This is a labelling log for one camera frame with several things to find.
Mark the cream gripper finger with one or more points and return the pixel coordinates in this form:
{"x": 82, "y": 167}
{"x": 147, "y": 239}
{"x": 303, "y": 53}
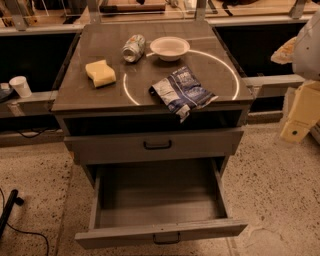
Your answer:
{"x": 301, "y": 111}
{"x": 284, "y": 54}

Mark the blue chip bag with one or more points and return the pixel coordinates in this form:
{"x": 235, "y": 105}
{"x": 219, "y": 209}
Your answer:
{"x": 181, "y": 92}

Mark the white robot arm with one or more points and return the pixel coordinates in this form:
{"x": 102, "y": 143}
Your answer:
{"x": 303, "y": 52}

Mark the grey drawer cabinet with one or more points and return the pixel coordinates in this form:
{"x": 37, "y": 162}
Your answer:
{"x": 126, "y": 106}

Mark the open middle drawer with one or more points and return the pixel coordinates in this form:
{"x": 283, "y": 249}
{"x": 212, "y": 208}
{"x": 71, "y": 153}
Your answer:
{"x": 161, "y": 202}

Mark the closed top drawer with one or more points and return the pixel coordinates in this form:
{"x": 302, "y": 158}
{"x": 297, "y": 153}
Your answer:
{"x": 142, "y": 147}

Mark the white bowl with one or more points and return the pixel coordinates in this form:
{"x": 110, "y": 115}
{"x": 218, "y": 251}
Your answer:
{"x": 169, "y": 48}

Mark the crushed soda can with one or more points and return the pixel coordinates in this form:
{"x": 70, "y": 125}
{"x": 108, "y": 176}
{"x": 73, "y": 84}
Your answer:
{"x": 134, "y": 48}

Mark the yellow sponge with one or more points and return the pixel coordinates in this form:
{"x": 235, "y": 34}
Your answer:
{"x": 100, "y": 73}

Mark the white paper cup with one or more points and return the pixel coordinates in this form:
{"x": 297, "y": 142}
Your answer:
{"x": 20, "y": 85}

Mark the black stand foot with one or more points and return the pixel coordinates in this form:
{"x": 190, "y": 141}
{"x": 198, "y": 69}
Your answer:
{"x": 13, "y": 199}

